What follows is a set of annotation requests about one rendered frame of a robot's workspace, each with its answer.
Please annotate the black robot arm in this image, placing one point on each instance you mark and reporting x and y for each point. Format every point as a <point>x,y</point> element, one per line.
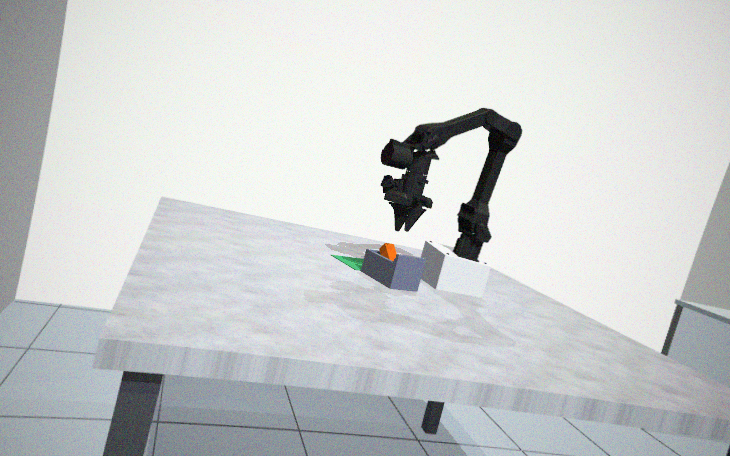
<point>473,217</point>

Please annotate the orange l-shaped part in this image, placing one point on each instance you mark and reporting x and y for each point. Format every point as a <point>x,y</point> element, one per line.
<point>388,250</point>

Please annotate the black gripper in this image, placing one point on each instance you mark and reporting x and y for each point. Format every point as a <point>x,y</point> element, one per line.
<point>408,204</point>

